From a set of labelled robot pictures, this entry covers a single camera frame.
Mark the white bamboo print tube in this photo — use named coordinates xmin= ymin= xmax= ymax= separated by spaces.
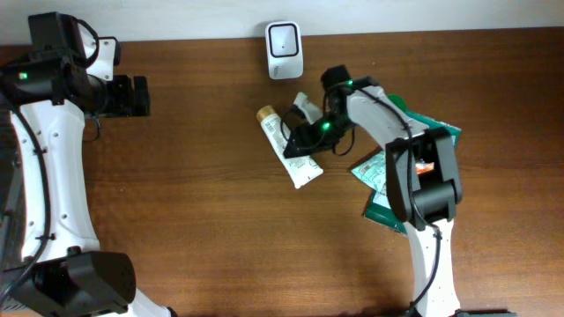
xmin=256 ymin=106 xmax=323 ymax=189

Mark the teal wet wipes pack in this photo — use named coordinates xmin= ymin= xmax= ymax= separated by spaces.
xmin=352 ymin=151 xmax=386 ymax=192

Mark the green 3M gloves package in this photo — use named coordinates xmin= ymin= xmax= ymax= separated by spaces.
xmin=363 ymin=111 xmax=462 ymax=236

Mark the small orange snack packet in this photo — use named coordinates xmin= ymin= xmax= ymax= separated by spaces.
xmin=415 ymin=161 xmax=434 ymax=174

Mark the green lid jar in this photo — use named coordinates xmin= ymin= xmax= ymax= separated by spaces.
xmin=387 ymin=94 xmax=407 ymax=112

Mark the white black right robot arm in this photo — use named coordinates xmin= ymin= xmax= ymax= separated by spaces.
xmin=283 ymin=65 xmax=467 ymax=316

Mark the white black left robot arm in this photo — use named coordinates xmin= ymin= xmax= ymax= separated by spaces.
xmin=1 ymin=11 xmax=173 ymax=316

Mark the white barcode scanner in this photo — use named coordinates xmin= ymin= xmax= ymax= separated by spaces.
xmin=264 ymin=21 xmax=304 ymax=80

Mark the dark grey plastic basket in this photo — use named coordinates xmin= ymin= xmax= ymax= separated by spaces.
xmin=1 ymin=97 xmax=25 ymax=310

